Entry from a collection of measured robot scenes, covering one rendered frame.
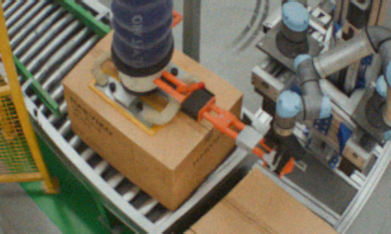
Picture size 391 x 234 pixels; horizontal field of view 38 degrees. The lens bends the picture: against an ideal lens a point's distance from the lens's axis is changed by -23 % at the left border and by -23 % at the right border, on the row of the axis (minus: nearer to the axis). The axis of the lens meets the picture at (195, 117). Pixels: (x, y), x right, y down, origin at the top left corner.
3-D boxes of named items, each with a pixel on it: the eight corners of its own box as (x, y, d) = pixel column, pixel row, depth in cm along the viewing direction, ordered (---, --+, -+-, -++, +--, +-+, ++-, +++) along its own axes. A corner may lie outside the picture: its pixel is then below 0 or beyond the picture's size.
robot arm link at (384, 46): (397, 110, 234) (400, 34, 188) (404, 140, 226) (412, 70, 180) (377, 116, 236) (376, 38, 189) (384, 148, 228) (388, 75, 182)
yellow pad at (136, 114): (87, 87, 262) (86, 80, 257) (104, 70, 266) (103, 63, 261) (151, 138, 251) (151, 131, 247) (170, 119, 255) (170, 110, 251)
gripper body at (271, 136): (275, 128, 229) (279, 109, 219) (293, 142, 227) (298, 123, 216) (261, 145, 226) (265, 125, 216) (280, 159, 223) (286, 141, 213)
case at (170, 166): (71, 130, 297) (61, 81, 263) (126, 70, 314) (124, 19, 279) (175, 213, 279) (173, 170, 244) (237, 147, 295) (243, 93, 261)
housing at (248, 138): (234, 144, 239) (235, 137, 235) (246, 130, 242) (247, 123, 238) (250, 156, 237) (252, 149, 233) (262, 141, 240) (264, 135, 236)
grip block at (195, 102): (178, 110, 245) (178, 100, 240) (197, 91, 249) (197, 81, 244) (198, 124, 243) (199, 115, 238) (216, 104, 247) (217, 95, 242)
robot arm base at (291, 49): (286, 24, 268) (287, 10, 259) (315, 45, 263) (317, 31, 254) (267, 44, 262) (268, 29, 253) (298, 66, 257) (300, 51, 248)
